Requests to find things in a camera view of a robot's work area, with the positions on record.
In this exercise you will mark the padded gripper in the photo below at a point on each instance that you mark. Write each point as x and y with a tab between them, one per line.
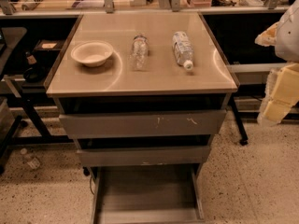
288	37

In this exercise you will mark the grey bottom drawer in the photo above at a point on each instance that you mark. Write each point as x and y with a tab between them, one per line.
162	194

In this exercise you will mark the grey drawer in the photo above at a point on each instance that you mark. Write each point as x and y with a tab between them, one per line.
145	124
143	156
162	194

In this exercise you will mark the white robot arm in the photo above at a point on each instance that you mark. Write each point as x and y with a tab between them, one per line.
283	35

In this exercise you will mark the grey top drawer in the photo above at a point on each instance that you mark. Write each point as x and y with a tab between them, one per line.
145	124

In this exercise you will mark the grey middle drawer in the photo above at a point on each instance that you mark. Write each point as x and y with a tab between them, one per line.
143	156

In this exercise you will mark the grey drawer cabinet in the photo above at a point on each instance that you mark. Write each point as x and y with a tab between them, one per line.
164	86

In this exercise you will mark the white labelled water bottle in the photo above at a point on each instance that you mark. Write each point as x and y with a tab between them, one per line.
183	50

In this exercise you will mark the clear empty plastic bottle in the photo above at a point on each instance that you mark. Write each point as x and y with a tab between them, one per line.
139	52

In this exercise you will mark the white paper bowl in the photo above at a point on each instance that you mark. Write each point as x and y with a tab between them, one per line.
92	53

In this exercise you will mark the black box with label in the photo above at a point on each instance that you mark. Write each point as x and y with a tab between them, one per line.
49	45

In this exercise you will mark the black headphones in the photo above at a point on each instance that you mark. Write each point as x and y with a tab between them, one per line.
34	74

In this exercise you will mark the plastic bottle on floor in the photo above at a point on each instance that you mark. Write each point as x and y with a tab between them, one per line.
30	158

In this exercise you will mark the black desk frame right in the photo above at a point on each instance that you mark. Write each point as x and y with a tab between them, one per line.
246	102

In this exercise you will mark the black desk frame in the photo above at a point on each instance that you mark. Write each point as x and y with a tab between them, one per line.
10	38
246	102

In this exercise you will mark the black desk frame left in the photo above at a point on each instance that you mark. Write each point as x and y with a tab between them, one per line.
10	38

